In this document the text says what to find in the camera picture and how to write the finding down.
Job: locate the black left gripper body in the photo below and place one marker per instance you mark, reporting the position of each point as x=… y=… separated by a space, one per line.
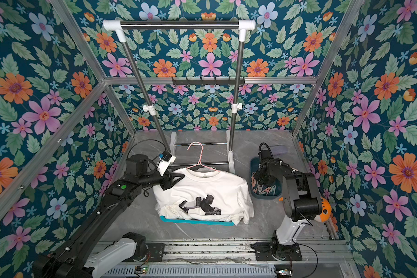
x=152 y=179

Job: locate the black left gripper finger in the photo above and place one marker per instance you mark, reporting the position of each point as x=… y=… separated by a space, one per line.
x=176 y=177
x=167 y=184

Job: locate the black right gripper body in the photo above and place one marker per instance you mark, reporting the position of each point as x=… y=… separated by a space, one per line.
x=259 y=174

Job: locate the pink wire hanger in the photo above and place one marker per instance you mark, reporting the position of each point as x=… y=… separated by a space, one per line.
x=199 y=164

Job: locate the white printed t-shirt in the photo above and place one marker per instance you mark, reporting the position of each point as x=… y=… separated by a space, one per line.
x=206 y=196

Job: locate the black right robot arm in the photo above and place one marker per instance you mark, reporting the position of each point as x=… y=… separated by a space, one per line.
x=300 y=198

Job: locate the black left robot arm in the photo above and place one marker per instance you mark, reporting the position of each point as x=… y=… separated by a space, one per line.
x=73 y=258

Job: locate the teal clothespin tray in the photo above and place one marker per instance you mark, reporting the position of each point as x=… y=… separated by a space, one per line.
x=258 y=190

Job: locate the teal laundry basket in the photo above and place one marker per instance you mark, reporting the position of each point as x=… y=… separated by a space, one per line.
x=196 y=222

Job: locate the orange plush toy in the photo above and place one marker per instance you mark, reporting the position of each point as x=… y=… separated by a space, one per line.
x=326 y=211

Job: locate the white steel clothes rack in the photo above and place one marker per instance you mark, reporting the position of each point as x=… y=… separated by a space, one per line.
x=242 y=26

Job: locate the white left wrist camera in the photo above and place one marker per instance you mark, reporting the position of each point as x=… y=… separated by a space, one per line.
x=166 y=159

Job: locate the black wall hook rail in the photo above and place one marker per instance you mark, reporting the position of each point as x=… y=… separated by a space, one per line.
x=222 y=81

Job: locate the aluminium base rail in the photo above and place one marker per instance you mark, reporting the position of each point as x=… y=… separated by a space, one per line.
x=240 y=258

